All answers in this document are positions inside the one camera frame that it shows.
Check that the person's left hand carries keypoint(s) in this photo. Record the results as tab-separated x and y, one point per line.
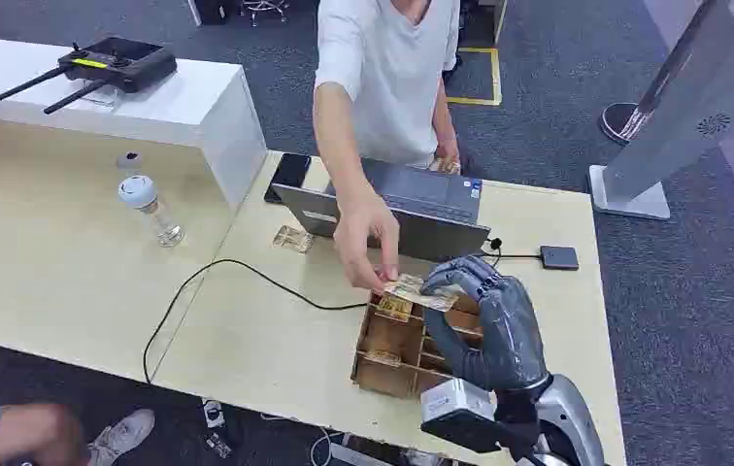
448	157

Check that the person's right hand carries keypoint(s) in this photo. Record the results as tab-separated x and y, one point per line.
360	238

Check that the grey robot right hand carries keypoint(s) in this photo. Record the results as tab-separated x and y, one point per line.
512	334

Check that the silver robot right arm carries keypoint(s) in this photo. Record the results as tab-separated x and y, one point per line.
573	418

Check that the grey laptop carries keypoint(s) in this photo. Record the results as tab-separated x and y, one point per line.
434	219

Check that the printed card on desk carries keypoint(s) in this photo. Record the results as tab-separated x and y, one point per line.
292	238

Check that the yellow card in box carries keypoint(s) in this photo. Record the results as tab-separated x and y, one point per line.
394	307

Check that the small black square device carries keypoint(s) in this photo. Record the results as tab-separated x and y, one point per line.
559	258

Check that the yellow floor tape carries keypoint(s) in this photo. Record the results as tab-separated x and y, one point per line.
494	76

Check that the black smartphone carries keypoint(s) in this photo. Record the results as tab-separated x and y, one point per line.
288	175

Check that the wooden card box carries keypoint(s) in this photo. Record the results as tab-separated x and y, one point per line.
399	354

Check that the brown card in box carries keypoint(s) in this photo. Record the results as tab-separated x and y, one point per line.
383	357

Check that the round black stand base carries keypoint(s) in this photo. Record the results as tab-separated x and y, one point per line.
616	122

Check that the clear plastic water bottle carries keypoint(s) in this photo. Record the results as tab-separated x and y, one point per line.
148	206

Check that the white counter shelf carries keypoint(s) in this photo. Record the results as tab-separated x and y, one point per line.
167	109

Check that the chrome chair base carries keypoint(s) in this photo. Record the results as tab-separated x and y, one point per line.
265	9

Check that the grey kiosk stand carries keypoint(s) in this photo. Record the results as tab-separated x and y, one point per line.
688	109

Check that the black remote controller with antennas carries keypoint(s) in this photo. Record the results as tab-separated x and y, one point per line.
119	63

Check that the grey sneaker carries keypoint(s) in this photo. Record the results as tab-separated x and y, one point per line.
124	434

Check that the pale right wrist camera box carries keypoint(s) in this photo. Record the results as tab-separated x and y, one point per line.
454	411

